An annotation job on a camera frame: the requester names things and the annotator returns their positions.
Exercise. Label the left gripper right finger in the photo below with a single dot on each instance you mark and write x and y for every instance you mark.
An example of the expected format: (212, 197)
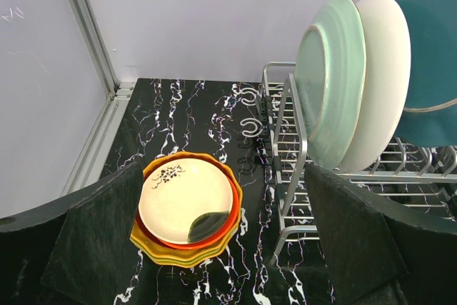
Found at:
(378, 251)

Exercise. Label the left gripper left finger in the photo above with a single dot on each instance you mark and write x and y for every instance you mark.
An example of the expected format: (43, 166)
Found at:
(72, 249)

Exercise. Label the cream plate with dark patch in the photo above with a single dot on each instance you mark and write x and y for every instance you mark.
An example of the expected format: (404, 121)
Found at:
(185, 201)

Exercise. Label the red-orange scalloped plate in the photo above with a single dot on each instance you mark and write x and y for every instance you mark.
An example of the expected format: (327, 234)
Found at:
(228, 226)

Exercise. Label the light green flower plate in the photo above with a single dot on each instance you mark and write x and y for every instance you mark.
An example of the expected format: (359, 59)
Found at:
(330, 75)

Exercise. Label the white plate teal rim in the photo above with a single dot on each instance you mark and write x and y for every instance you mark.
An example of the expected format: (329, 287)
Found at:
(388, 68)

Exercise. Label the dark teal plate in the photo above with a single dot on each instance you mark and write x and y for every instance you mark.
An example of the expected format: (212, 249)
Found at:
(429, 115)

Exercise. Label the green scalloped plate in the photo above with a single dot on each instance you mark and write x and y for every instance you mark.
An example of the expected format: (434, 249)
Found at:
(185, 264)

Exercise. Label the yellow scalloped plate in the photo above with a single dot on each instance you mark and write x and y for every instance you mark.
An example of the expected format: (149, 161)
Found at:
(190, 208)

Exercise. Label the metal wire dish rack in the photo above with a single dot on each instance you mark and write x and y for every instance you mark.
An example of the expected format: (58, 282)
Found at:
(415, 177)

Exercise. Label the left aluminium frame post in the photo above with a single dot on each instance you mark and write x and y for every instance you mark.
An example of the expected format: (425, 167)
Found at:
(112, 95)

